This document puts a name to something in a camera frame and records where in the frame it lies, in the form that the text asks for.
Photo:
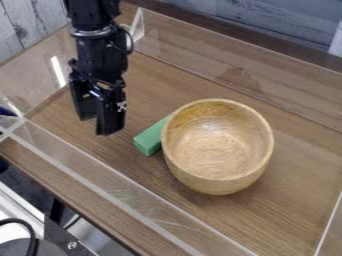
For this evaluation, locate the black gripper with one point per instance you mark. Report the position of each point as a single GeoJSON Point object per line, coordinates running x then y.
{"type": "Point", "coordinates": [96, 81]}

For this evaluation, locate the green rectangular block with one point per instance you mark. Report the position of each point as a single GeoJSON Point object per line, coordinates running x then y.
{"type": "Point", "coordinates": [147, 141]}

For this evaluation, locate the brown wooden bowl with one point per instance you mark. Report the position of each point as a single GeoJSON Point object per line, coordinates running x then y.
{"type": "Point", "coordinates": [218, 144]}

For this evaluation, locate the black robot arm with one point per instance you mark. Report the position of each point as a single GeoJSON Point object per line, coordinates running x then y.
{"type": "Point", "coordinates": [92, 14]}

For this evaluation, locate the blue object at edge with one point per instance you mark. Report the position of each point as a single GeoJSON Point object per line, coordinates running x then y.
{"type": "Point", "coordinates": [7, 112]}

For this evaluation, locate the black table leg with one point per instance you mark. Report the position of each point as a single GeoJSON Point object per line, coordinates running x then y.
{"type": "Point", "coordinates": [56, 211]}

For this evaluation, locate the clear acrylic tray enclosure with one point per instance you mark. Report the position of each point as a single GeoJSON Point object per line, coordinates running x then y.
{"type": "Point", "coordinates": [188, 59]}

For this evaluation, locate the clear acrylic corner bracket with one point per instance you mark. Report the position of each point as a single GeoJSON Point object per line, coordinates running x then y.
{"type": "Point", "coordinates": [135, 29]}

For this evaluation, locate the black metal base plate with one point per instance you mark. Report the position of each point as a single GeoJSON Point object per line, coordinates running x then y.
{"type": "Point", "coordinates": [60, 243]}

